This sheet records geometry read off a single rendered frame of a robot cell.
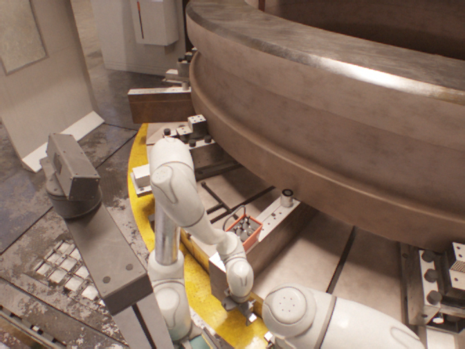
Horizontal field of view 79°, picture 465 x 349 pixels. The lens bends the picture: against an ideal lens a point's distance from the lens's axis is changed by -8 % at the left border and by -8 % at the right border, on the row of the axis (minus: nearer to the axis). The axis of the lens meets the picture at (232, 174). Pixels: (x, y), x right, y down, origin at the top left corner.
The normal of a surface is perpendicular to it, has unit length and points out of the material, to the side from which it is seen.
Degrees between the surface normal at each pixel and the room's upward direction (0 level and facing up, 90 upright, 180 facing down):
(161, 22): 90
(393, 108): 90
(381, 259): 0
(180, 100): 90
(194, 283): 0
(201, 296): 0
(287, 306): 23
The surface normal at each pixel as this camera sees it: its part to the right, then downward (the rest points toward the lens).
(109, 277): 0.00, -0.78
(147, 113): 0.06, 0.62
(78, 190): 0.62, 0.49
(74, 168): 0.37, -0.87
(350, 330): -0.15, -0.55
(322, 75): -0.66, 0.48
